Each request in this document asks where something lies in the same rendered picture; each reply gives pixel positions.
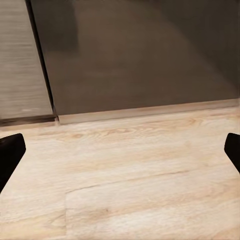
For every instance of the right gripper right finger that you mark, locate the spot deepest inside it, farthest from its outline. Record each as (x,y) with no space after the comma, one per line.
(232,149)

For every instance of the dishwasher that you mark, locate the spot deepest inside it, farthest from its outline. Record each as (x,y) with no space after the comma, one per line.
(25,91)

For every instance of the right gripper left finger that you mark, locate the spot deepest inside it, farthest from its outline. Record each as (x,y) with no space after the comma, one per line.
(12,149)

